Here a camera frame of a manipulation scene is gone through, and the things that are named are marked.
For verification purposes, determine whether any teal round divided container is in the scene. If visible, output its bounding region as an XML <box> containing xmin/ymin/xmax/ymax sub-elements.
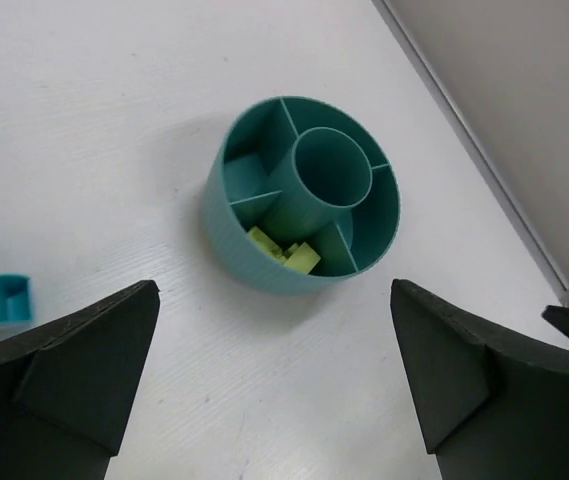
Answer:
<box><xmin>202</xmin><ymin>96</ymin><xmax>401</xmax><ymax>296</ymax></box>

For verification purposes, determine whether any aluminium rail right edge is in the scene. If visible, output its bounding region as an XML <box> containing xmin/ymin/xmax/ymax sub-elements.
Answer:
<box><xmin>374</xmin><ymin>1</ymin><xmax>569</xmax><ymax>307</ymax></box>

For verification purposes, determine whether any lime lego in container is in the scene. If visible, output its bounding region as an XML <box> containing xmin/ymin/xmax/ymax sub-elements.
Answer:
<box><xmin>247</xmin><ymin>226</ymin><xmax>321</xmax><ymax>274</ymax></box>

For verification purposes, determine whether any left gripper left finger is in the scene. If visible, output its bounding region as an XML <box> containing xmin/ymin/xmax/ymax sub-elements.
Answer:
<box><xmin>0</xmin><ymin>280</ymin><xmax>159</xmax><ymax>479</ymax></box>

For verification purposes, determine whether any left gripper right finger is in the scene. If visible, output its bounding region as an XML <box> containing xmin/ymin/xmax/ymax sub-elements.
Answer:
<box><xmin>390</xmin><ymin>279</ymin><xmax>569</xmax><ymax>479</ymax></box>

